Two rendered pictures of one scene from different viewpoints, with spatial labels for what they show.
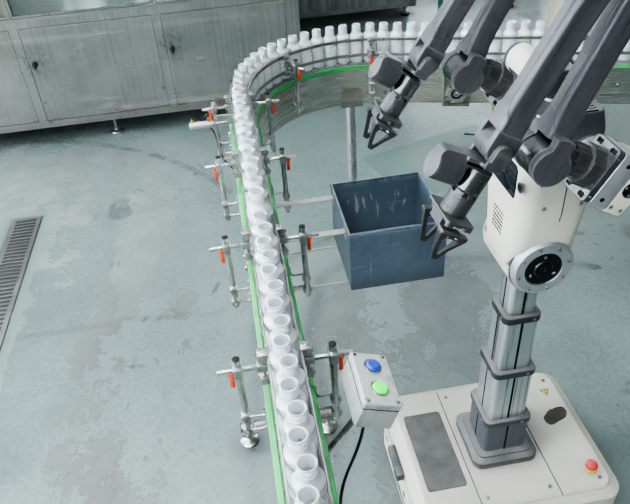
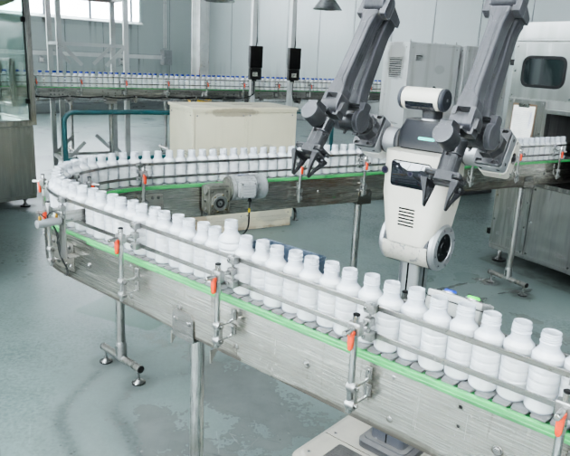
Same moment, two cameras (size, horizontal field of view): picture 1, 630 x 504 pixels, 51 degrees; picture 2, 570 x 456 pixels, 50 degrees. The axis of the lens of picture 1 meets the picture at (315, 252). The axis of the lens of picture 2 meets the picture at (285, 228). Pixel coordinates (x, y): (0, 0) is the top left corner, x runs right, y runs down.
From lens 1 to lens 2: 1.25 m
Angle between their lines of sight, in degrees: 43
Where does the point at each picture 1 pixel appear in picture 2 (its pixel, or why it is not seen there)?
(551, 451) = not seen: hidden behind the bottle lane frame
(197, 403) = not seen: outside the picture
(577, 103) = (496, 94)
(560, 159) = (497, 129)
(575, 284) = not seen: hidden behind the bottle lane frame
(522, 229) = (436, 213)
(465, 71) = (361, 114)
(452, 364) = (288, 432)
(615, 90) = (318, 195)
